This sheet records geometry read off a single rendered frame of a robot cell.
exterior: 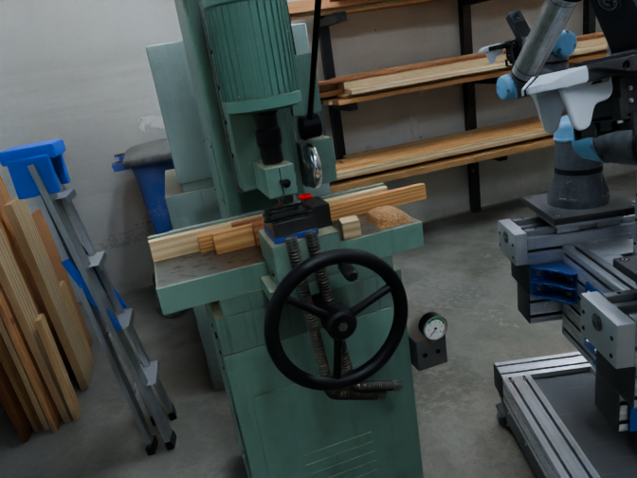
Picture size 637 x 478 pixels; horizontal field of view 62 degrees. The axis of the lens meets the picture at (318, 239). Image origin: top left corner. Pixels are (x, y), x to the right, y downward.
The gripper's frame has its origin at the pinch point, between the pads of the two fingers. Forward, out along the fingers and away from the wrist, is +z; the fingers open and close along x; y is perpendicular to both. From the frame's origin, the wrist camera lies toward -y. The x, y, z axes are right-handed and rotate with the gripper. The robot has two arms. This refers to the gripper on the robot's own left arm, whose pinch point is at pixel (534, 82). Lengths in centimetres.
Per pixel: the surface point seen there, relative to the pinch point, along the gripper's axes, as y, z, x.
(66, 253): 22, 50, 150
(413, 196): 22, -35, 76
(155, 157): -2, 1, 248
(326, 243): 22, 1, 55
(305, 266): 23, 9, 48
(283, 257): 23, 9, 57
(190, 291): 27, 26, 70
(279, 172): 8, 0, 75
